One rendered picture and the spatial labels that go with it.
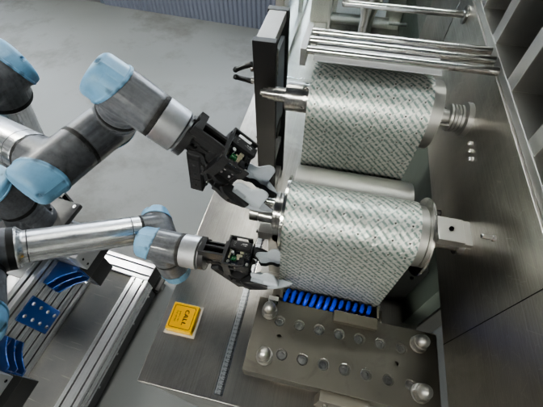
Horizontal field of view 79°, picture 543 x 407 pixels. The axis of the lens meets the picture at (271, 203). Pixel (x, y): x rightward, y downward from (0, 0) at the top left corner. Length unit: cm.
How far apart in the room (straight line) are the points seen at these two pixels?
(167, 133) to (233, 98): 250
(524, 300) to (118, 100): 60
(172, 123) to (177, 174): 193
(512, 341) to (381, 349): 33
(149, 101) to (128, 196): 193
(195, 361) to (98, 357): 89
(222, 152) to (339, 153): 31
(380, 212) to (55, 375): 157
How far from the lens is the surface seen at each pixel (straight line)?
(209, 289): 97
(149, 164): 259
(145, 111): 53
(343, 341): 79
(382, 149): 75
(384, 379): 80
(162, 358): 94
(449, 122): 77
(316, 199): 60
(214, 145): 54
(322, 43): 72
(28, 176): 58
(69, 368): 182
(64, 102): 346
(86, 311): 188
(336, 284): 75
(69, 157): 59
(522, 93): 70
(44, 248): 90
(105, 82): 54
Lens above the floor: 179
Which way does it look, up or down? 54 degrees down
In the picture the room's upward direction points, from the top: straight up
